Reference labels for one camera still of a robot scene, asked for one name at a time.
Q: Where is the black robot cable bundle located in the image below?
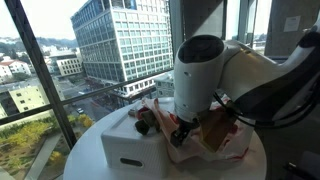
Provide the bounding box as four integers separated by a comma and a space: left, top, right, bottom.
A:
212, 79, 320, 130

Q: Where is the grey horizontal window railing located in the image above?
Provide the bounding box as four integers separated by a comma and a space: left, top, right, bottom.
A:
0, 64, 184, 127

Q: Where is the white plastic basket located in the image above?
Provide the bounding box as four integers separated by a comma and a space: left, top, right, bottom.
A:
100, 99, 176, 179

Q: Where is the dark slanted window frame post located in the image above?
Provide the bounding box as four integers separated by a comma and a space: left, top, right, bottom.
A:
3, 0, 78, 150

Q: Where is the white paper notice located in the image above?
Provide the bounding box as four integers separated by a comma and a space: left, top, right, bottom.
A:
283, 14, 302, 34

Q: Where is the white red plastic shopping bag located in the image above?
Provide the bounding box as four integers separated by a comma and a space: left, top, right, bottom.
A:
164, 94, 252, 165

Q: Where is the grey vertical window mullion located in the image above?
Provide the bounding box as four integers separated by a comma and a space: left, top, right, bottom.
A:
168, 0, 188, 68

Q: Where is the dark green plush toy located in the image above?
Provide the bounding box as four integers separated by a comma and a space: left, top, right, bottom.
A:
134, 106, 162, 136

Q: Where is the wrist camera with tan mount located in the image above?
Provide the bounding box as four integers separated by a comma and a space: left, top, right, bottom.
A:
198, 109, 238, 153

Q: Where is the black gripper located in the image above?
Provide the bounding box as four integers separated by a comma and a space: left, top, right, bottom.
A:
169, 115, 202, 148

